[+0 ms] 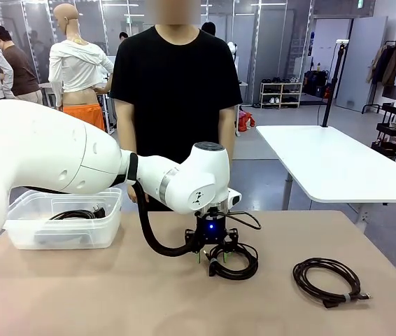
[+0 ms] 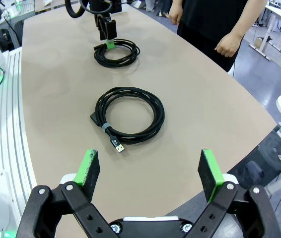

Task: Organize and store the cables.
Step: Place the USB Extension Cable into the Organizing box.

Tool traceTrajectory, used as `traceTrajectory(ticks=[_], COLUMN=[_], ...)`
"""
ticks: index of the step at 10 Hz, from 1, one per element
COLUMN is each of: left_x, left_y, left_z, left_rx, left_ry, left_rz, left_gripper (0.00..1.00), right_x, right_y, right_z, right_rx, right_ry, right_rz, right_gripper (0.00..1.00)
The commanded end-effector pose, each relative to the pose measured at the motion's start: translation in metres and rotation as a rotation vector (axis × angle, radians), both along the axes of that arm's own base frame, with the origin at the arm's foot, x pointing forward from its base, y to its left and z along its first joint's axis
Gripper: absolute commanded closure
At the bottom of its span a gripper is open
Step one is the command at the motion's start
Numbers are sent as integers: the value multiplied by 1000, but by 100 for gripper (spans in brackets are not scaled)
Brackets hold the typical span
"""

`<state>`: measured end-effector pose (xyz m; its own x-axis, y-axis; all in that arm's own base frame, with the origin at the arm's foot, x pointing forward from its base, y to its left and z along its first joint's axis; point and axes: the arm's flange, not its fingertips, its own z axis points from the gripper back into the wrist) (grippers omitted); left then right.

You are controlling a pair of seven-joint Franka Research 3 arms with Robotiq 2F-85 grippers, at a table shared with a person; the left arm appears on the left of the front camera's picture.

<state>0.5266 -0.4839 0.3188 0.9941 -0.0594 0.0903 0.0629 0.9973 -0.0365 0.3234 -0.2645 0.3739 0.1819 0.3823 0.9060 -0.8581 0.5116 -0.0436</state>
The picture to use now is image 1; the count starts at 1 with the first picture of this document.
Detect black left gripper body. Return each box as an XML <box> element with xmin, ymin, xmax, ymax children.
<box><xmin>195</xmin><ymin>209</ymin><xmax>228</xmax><ymax>245</ymax></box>

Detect black cord with grey tie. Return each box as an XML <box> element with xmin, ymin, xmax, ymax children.
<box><xmin>201</xmin><ymin>243</ymin><xmax>260</xmax><ymax>281</ymax></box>

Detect black braided cable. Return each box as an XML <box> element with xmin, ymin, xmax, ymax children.
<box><xmin>292</xmin><ymin>258</ymin><xmax>373</xmax><ymax>310</ymax></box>

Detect person left forearm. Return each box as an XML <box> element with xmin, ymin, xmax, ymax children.
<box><xmin>224</xmin><ymin>136</ymin><xmax>237</xmax><ymax>166</ymax></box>

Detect person right forearm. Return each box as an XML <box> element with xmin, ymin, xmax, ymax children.
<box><xmin>116</xmin><ymin>134</ymin><xmax>139</xmax><ymax>158</ymax></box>

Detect person right hand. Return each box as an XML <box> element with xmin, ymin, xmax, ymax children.
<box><xmin>127</xmin><ymin>183</ymin><xmax>141</xmax><ymax>204</ymax></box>

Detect clear plastic storage bin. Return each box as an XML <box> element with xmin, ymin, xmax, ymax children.
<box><xmin>2</xmin><ymin>187</ymin><xmax>124</xmax><ymax>250</ymax></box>

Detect red object on floor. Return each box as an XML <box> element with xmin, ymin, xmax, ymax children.
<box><xmin>238</xmin><ymin>111</ymin><xmax>256</xmax><ymax>133</ymax></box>

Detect large white table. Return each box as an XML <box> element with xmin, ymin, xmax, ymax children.
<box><xmin>255</xmin><ymin>125</ymin><xmax>396</xmax><ymax>232</ymax></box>

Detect person torso black t-shirt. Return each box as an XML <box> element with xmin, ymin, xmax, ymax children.
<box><xmin>108</xmin><ymin>24</ymin><xmax>243</xmax><ymax>212</ymax></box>

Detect wooden shoe rack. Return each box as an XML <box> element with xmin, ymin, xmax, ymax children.
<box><xmin>260</xmin><ymin>80</ymin><xmax>304</xmax><ymax>109</ymax></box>

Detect black bags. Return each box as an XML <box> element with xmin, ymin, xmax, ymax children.
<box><xmin>303</xmin><ymin>69</ymin><xmax>332</xmax><ymax>98</ymax></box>

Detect black trolley cart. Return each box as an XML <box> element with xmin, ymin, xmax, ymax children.
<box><xmin>371</xmin><ymin>101</ymin><xmax>396</xmax><ymax>158</ymax></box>

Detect mannequin with orange pants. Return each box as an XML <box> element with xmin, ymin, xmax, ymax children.
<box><xmin>48</xmin><ymin>3</ymin><xmax>115</xmax><ymax>133</ymax></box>

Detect grey partition panel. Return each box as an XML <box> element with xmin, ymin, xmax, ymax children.
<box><xmin>334</xmin><ymin>16</ymin><xmax>388</xmax><ymax>113</ymax></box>

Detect coat rack with clothes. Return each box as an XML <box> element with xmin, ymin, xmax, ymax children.
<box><xmin>361</xmin><ymin>39</ymin><xmax>396</xmax><ymax>115</ymax></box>

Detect man in brown shirt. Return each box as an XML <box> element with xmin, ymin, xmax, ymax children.
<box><xmin>0</xmin><ymin>24</ymin><xmax>43</xmax><ymax>105</ymax></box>

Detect thin black left camera cable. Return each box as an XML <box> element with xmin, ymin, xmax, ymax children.
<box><xmin>215</xmin><ymin>208</ymin><xmax>262</xmax><ymax>231</ymax></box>

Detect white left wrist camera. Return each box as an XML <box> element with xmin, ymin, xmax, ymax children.
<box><xmin>226</xmin><ymin>188</ymin><xmax>243</xmax><ymax>208</ymax></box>

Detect black left arm hose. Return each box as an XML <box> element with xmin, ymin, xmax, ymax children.
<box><xmin>127</xmin><ymin>152</ymin><xmax>199</xmax><ymax>258</ymax></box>

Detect black camera pole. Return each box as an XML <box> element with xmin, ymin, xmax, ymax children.
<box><xmin>321</xmin><ymin>39</ymin><xmax>350</xmax><ymax>127</ymax></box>

